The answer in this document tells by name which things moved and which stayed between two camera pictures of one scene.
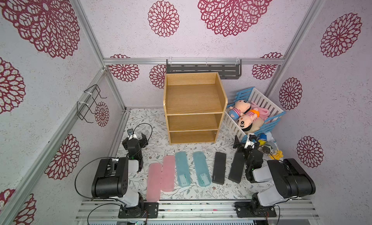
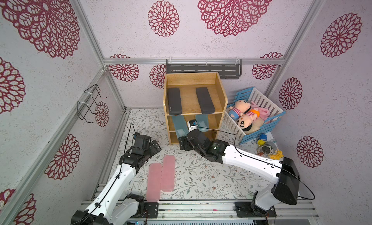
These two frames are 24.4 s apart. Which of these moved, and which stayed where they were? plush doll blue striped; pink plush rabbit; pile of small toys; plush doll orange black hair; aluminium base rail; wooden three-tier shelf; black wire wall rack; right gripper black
Moved: right gripper black
Stayed: pink plush rabbit; aluminium base rail; plush doll orange black hair; pile of small toys; black wire wall rack; wooden three-tier shelf; plush doll blue striped
